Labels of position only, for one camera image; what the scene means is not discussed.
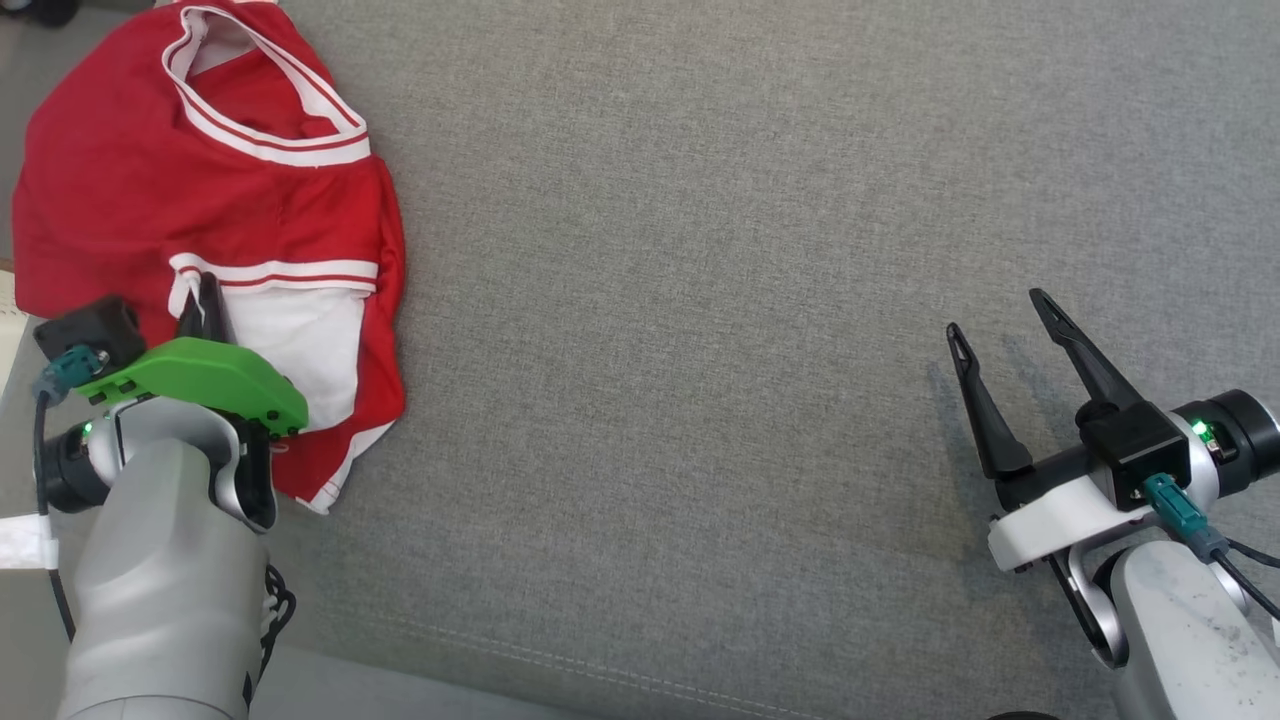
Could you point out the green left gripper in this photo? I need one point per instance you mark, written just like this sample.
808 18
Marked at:
200 375

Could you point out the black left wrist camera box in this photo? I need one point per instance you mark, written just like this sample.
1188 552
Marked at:
90 325

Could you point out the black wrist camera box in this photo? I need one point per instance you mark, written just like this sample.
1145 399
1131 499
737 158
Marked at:
1135 445
90 325

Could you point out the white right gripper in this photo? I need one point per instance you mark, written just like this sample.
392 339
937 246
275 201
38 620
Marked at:
1050 520

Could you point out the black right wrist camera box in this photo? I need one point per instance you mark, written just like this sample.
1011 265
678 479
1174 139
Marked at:
1135 445

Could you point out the red jersey with white trim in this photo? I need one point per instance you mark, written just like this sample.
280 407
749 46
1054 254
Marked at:
120 180

